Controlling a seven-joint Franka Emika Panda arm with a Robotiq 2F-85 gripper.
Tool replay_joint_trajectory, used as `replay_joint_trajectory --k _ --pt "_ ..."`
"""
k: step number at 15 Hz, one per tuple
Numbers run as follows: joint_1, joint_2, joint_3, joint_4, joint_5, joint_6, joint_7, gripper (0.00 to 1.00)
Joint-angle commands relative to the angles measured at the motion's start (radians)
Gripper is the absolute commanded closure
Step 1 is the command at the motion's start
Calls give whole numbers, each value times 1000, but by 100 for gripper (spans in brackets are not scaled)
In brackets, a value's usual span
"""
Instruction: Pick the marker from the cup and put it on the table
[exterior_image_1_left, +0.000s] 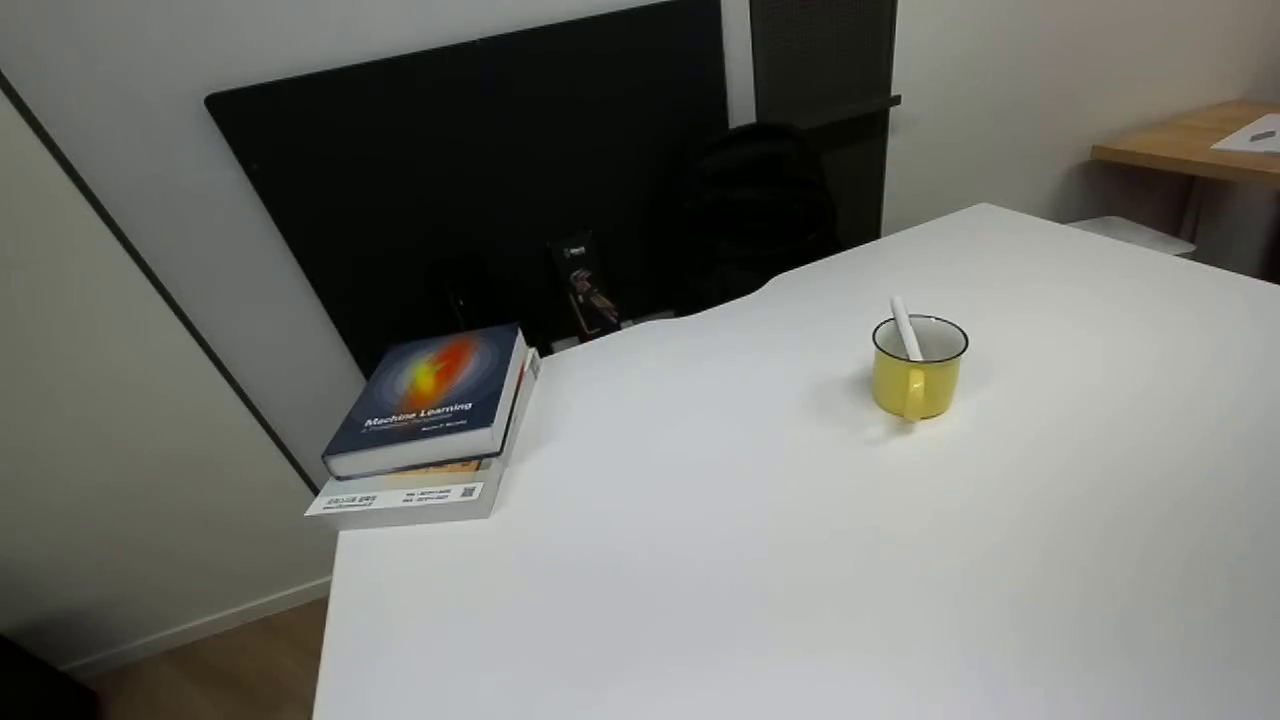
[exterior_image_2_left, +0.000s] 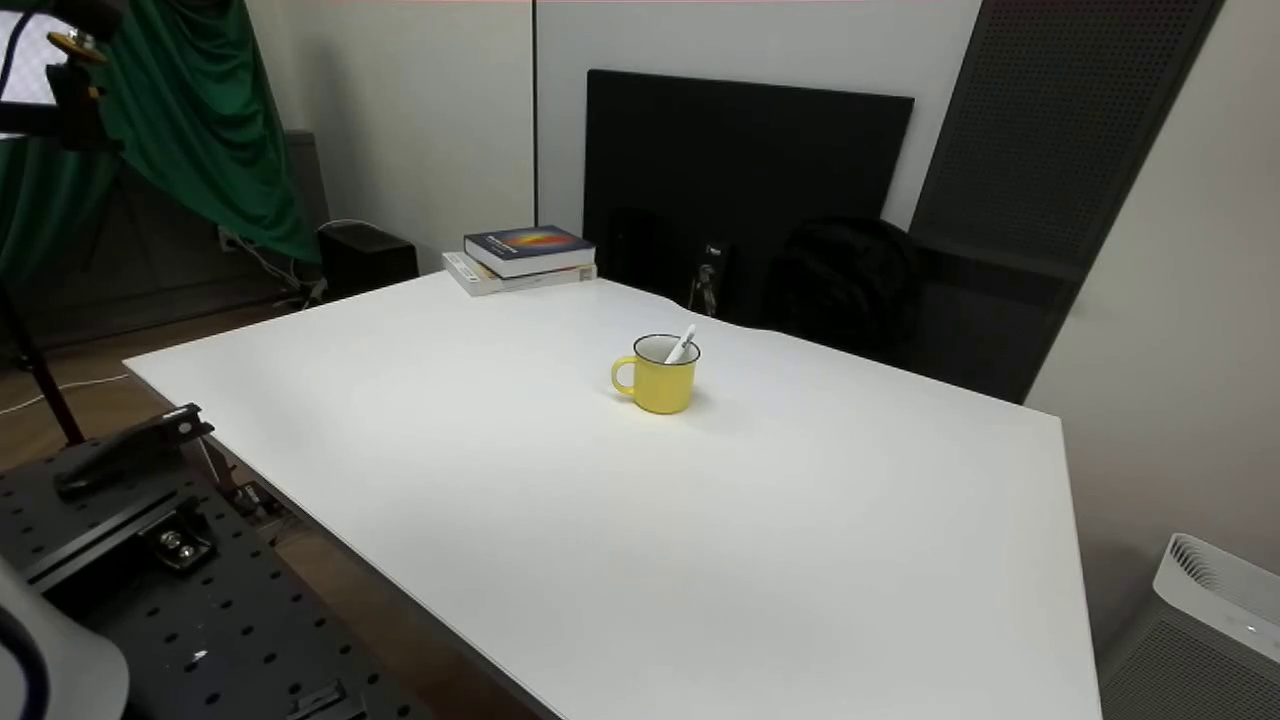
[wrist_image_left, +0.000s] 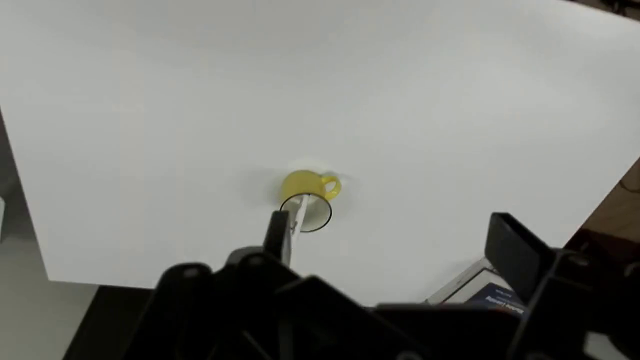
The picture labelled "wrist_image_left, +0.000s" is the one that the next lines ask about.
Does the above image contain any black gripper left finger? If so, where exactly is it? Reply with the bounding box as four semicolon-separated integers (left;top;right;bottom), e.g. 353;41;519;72
262;209;295;268

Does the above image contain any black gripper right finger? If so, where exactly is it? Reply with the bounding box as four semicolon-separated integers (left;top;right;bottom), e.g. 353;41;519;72
483;211;560;306

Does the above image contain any white marker with blue cap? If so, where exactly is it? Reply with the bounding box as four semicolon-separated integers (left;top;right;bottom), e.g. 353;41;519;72
286;193;309;237

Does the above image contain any yellow enamel cup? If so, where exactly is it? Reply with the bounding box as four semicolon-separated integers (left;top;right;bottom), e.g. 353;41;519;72
277;168;346;237

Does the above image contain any blue hardcover book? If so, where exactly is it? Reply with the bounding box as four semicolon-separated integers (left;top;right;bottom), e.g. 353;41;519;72
466;283;528;316

